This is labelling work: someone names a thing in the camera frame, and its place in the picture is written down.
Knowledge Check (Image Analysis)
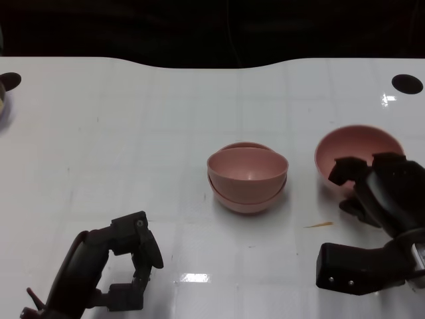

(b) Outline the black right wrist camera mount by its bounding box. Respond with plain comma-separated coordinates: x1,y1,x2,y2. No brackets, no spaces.
315,229,425,296

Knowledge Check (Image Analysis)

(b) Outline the black round table grommet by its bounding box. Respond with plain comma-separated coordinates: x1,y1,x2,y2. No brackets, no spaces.
391,74,424,95
0,72,22,91

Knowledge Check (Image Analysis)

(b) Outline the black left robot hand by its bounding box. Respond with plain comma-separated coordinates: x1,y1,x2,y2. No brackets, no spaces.
46,211,164,313

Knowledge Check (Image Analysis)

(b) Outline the black backdrop cloth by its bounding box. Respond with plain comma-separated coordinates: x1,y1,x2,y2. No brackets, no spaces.
0,0,425,69

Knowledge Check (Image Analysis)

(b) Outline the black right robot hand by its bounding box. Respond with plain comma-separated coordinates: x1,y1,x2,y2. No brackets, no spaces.
327,152,425,240

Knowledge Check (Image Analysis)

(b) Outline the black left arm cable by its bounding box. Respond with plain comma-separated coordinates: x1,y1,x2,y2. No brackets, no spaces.
27,287,46,312

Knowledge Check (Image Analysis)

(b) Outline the pink plastic bowl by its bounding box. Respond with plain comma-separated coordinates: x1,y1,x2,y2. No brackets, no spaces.
207,147,288,199
208,142,288,213
314,124,405,199

